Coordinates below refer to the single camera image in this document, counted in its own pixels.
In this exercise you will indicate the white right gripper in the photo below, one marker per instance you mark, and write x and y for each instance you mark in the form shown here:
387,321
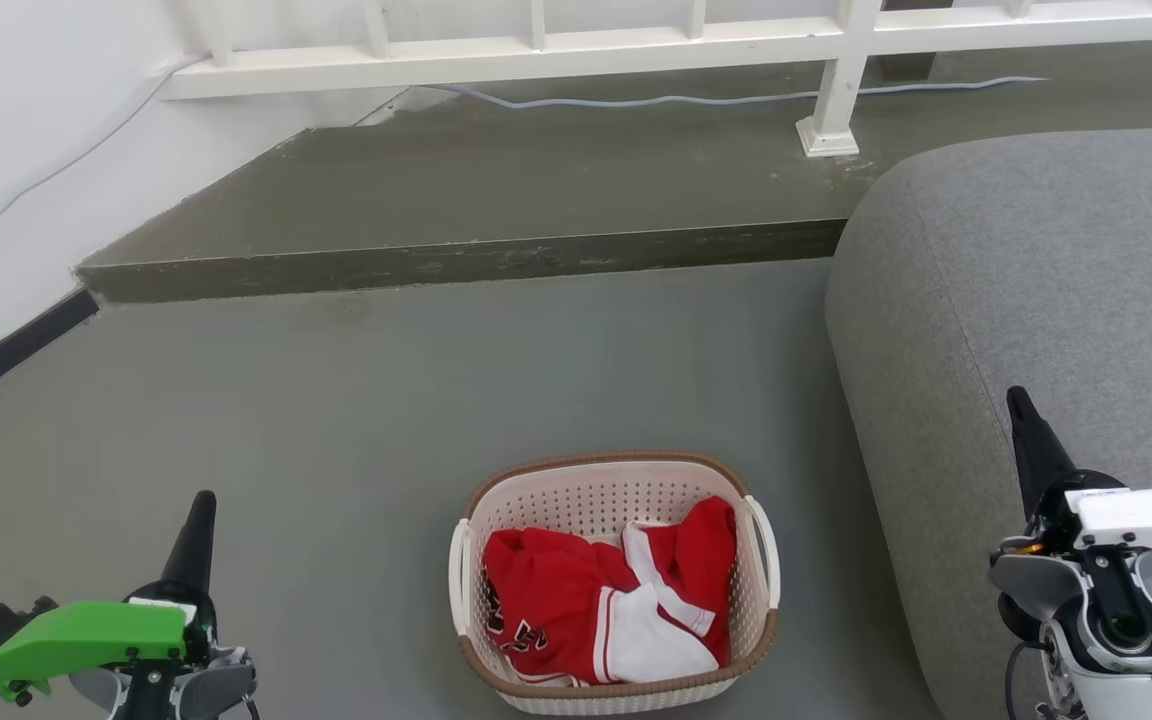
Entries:
1141,520

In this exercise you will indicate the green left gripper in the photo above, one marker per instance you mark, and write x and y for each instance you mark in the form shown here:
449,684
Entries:
86,635

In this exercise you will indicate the white perforated plastic laundry basket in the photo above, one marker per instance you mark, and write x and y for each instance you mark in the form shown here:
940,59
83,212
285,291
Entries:
596,478

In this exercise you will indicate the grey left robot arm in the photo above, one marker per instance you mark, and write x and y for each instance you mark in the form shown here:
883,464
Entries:
201,690

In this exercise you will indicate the grey fabric sofa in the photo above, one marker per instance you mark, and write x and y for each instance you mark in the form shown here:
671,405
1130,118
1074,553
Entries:
1036,275

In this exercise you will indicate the black baseboard strip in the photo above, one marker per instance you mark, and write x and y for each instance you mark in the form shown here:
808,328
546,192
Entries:
14,348

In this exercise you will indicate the red and white sports clothing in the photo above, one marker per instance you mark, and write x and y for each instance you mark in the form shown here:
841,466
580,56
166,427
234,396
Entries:
551,590

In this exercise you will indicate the white wooden railing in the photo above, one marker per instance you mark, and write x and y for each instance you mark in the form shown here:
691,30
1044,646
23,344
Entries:
536,57

